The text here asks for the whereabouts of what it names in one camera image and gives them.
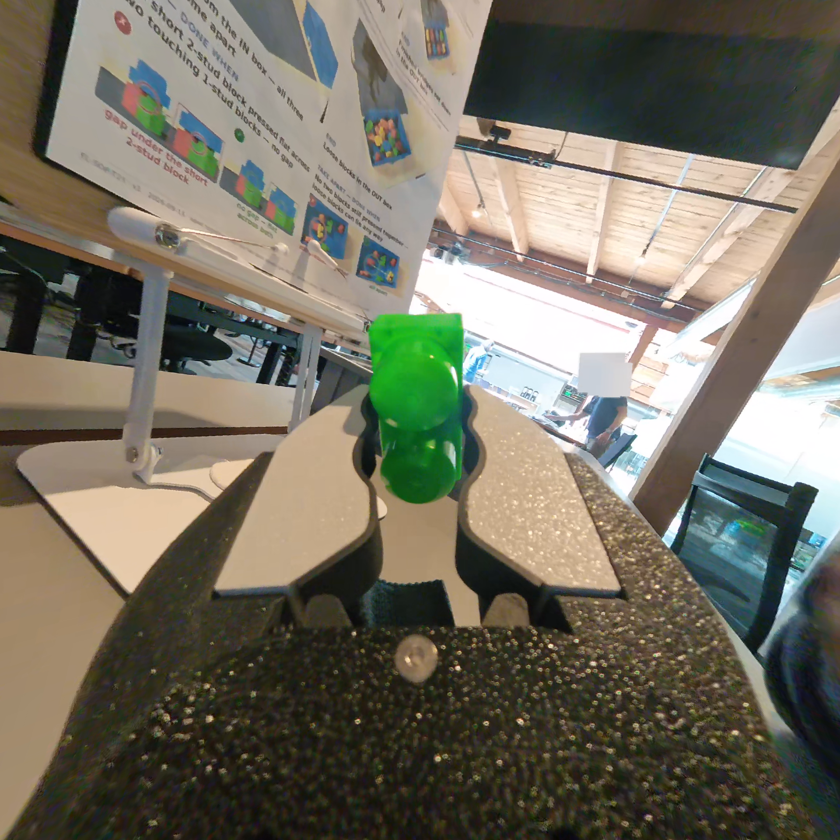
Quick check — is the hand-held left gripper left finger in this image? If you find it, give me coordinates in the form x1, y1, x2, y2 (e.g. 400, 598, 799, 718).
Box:
213, 387, 383, 627

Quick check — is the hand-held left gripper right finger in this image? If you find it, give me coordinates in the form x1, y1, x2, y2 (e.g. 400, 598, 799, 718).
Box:
455, 384, 623, 627

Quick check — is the grey plastic bin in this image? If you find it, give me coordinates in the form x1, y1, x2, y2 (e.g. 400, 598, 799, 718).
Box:
320, 344, 376, 411

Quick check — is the green two-stud toy block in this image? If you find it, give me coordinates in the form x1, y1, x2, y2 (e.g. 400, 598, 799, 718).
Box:
367, 313, 468, 505

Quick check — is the black mesh office chair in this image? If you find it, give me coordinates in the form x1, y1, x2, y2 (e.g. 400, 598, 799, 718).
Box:
669, 453, 820, 654

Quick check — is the white ledge bar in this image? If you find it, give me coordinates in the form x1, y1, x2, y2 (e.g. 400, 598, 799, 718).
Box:
108, 206, 371, 342

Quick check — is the paper instruction sheet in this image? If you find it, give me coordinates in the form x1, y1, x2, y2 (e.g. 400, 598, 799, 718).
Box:
46, 0, 493, 322

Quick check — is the black ceiling panel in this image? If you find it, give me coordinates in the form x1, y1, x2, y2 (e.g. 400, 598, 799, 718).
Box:
464, 0, 840, 170

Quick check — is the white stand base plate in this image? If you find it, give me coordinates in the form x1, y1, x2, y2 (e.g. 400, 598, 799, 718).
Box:
16, 433, 388, 595

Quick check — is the wooden post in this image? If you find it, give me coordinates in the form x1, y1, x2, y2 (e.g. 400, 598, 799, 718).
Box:
630, 141, 840, 536

